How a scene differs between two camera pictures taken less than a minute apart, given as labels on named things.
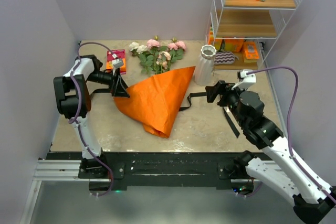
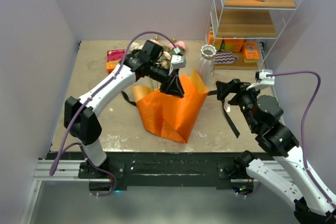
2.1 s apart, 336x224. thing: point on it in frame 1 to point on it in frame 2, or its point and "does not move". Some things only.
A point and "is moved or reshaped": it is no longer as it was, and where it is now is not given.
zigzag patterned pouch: (224, 57) does not move
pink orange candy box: (119, 54) does not move
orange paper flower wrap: (154, 101) is moved or reshaped
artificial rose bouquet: (156, 59) does not move
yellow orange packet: (250, 52) does not move
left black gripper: (121, 87) to (172, 86)
